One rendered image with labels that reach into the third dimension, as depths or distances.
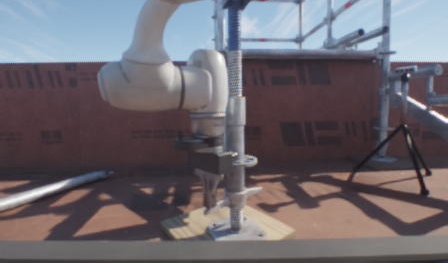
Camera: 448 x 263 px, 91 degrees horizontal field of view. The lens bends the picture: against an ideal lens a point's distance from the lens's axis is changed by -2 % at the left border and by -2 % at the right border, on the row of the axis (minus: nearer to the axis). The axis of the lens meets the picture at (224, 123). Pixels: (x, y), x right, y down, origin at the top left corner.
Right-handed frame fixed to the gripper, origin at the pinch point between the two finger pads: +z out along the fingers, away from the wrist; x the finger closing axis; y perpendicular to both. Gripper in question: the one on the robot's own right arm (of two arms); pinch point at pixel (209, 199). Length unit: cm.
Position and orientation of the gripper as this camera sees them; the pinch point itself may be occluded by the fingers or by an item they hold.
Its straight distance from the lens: 62.4
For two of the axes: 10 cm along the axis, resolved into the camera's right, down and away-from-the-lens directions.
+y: 7.3, -0.6, 6.8
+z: 0.1, 10.0, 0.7
